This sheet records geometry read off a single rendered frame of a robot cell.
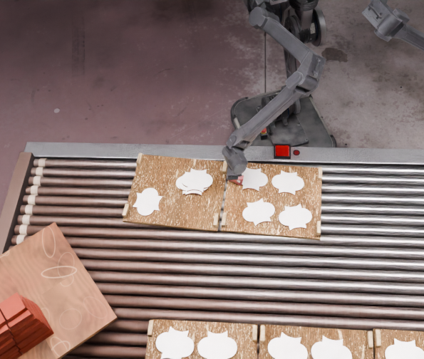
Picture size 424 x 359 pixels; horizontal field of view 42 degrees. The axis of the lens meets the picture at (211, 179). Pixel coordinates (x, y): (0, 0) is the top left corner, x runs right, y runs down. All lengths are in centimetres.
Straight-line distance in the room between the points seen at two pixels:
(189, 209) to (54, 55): 244
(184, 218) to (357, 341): 84
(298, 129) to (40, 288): 191
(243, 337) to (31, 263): 87
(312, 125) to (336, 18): 129
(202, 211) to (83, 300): 62
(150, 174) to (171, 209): 21
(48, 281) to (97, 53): 253
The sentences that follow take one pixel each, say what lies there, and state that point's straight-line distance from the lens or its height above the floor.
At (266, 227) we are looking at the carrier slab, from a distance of 231.
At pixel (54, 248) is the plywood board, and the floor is 104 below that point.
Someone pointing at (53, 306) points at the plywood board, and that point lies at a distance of 218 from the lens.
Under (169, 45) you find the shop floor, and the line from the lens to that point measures 436.
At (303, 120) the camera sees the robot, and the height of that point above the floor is 24.
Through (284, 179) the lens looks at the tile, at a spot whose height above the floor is 94.
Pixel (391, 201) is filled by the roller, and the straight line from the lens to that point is 247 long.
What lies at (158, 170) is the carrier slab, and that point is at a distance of 249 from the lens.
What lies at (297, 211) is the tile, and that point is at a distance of 234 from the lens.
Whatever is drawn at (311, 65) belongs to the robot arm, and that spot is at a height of 152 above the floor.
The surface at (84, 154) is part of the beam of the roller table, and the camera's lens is 264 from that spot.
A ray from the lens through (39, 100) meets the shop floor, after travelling 422.
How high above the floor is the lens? 298
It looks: 57 degrees down
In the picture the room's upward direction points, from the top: 6 degrees counter-clockwise
